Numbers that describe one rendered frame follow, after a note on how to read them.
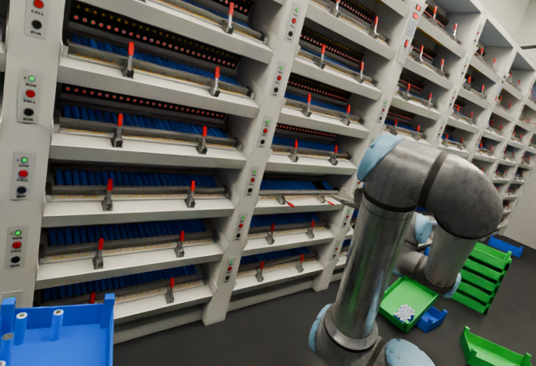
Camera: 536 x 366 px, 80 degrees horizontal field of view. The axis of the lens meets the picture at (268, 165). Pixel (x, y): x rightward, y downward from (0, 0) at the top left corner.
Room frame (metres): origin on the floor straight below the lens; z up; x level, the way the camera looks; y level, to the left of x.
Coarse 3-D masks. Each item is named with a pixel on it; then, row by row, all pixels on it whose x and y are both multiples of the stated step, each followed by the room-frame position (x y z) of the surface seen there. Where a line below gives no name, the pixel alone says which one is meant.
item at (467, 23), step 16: (448, 16) 2.22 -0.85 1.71; (464, 16) 2.15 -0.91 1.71; (480, 16) 2.09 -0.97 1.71; (464, 32) 2.12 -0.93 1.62; (480, 32) 2.14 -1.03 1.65; (432, 64) 2.21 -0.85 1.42; (448, 64) 2.14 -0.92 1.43; (432, 96) 2.16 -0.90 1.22; (448, 96) 2.09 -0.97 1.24; (448, 112) 2.13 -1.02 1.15; (432, 128) 2.10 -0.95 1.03; (432, 144) 2.09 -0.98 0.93
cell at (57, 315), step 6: (54, 312) 0.54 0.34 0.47; (60, 312) 0.55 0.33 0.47; (54, 318) 0.54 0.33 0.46; (60, 318) 0.54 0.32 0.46; (54, 324) 0.54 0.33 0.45; (60, 324) 0.54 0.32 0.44; (54, 330) 0.54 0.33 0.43; (60, 330) 0.55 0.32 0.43; (54, 336) 0.54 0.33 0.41; (60, 336) 0.55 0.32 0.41
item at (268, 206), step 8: (328, 176) 1.74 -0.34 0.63; (336, 184) 1.69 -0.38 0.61; (256, 200) 1.22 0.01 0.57; (264, 200) 1.29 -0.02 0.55; (272, 200) 1.32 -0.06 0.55; (288, 200) 1.38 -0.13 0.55; (296, 200) 1.41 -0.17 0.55; (304, 200) 1.45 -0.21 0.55; (312, 200) 1.48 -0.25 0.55; (328, 200) 1.56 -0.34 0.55; (256, 208) 1.23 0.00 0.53; (264, 208) 1.26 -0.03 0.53; (272, 208) 1.29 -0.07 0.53; (280, 208) 1.32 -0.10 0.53; (288, 208) 1.35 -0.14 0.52; (296, 208) 1.39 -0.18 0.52; (304, 208) 1.43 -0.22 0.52; (312, 208) 1.46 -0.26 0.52; (320, 208) 1.50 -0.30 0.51; (328, 208) 1.55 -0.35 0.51; (336, 208) 1.59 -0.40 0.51
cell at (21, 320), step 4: (16, 316) 0.51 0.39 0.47; (20, 316) 0.51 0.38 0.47; (24, 316) 0.52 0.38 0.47; (16, 320) 0.51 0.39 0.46; (20, 320) 0.51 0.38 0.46; (24, 320) 0.51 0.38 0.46; (16, 324) 0.51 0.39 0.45; (20, 324) 0.51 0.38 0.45; (24, 324) 0.51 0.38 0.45; (16, 328) 0.51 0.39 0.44; (20, 328) 0.51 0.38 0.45; (24, 328) 0.52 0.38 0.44; (16, 332) 0.51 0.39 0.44; (20, 332) 0.51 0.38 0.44; (24, 332) 0.52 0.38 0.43; (16, 336) 0.51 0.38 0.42; (20, 336) 0.51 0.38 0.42; (24, 336) 0.52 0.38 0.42; (16, 340) 0.51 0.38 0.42; (20, 340) 0.51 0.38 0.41; (24, 340) 0.52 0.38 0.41; (16, 344) 0.51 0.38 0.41; (20, 344) 0.51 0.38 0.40
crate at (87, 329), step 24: (0, 312) 0.52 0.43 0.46; (24, 312) 0.55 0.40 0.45; (48, 312) 0.56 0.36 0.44; (72, 312) 0.58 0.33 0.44; (96, 312) 0.61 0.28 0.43; (0, 336) 0.52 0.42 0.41; (48, 336) 0.54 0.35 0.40; (72, 336) 0.56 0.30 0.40; (96, 336) 0.57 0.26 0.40; (24, 360) 0.48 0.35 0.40; (48, 360) 0.50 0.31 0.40; (72, 360) 0.51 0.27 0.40; (96, 360) 0.52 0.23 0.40
